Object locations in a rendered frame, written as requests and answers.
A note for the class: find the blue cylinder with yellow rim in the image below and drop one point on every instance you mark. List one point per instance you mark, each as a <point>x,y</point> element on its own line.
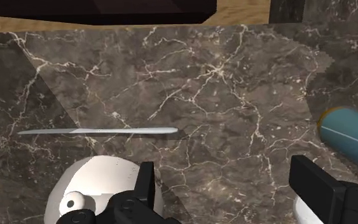
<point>352,136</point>

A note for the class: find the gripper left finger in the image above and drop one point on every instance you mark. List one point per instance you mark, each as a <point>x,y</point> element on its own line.
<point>144,189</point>

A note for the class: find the white knife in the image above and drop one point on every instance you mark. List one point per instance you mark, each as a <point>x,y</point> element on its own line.
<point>104,131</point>

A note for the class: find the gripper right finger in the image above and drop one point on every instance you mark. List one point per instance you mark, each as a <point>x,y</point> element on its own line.
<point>321,189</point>

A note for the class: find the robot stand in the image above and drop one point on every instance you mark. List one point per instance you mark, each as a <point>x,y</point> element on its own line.
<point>104,11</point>

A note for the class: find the white round object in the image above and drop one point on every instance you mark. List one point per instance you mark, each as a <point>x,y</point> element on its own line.
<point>304,214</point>

